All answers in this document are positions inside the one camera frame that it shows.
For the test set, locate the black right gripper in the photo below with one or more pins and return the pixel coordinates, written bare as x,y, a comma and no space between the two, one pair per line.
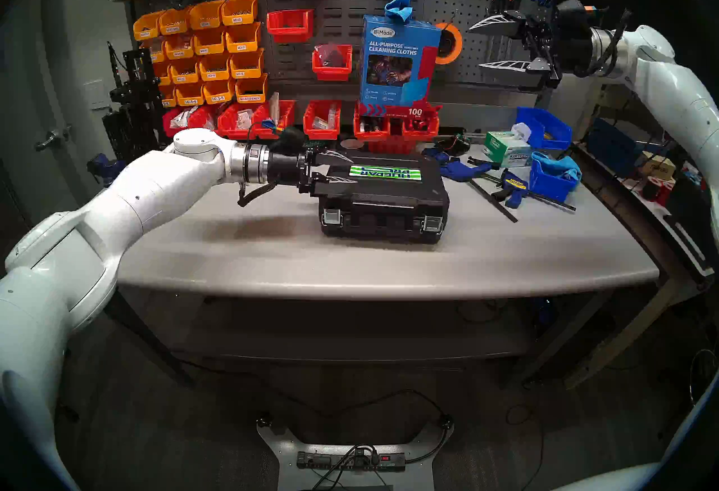
570,48

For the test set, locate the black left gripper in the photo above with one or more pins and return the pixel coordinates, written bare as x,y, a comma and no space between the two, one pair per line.
283,166

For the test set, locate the black plastic tool box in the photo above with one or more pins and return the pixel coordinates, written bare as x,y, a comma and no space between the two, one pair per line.
387,203

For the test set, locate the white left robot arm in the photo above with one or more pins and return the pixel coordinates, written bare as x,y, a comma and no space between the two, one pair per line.
140,197

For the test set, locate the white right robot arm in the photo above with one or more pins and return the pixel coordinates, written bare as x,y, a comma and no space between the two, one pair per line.
668,85

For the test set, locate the green white wipes box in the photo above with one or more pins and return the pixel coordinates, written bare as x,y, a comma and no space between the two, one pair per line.
503,150

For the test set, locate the brown cardboard box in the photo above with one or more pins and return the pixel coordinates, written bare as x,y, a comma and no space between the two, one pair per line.
660,166

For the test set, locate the dark brown tape roll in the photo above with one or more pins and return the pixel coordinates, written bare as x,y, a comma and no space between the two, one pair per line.
353,144

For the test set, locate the red plastic parts bin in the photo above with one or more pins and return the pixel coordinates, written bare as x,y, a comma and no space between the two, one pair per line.
331,74
286,113
289,34
421,134
393,146
205,116
227,121
371,136
168,127
321,134

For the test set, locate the orange tape roll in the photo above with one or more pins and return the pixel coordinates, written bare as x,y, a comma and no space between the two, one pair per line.
458,48

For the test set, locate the blue plastic bin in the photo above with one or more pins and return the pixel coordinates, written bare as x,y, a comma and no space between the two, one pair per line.
553,130
547,186

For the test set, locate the orange parts bin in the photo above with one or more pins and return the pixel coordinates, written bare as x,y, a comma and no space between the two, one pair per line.
147,33
180,53
251,98
213,75
205,23
209,50
218,98
174,29
167,102
244,73
242,47
157,54
239,19
164,80
182,78
190,101

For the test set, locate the blue cleaning cloths carton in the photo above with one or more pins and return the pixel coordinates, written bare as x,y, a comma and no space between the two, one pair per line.
393,68

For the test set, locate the blue microfiber cloth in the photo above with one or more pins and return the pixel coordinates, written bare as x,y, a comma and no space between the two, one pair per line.
399,6
561,165

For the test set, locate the blue black bar clamp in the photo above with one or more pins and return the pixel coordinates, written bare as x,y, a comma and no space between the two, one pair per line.
458,170

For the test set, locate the blue yellow bar clamp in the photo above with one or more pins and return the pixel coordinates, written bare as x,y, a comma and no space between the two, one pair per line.
514,186

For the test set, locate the dark blue storage crate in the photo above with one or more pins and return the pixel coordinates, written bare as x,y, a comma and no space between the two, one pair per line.
612,150

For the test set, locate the black metal stand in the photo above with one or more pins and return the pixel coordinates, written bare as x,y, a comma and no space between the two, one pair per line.
135,91

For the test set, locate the blue bench vise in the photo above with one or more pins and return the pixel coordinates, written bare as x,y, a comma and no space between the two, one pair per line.
104,166

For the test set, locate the black flat equipment case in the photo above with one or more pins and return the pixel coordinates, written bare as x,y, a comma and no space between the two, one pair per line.
694,225

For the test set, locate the black power strip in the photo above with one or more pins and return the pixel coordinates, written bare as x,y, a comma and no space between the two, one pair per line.
337,462

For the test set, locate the side table with wooden legs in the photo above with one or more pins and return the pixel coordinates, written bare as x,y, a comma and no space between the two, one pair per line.
618,340

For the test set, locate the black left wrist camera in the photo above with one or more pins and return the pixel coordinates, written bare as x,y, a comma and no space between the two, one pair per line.
289,138

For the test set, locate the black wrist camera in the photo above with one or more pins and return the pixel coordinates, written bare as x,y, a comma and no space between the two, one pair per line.
289,138
570,12

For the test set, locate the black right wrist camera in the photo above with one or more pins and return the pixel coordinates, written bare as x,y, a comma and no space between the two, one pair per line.
570,12

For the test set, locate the dark workbench frame with shelf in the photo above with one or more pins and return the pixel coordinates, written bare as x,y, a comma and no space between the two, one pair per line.
348,346

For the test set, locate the white wall switch plate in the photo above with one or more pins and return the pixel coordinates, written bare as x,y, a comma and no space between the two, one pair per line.
95,95

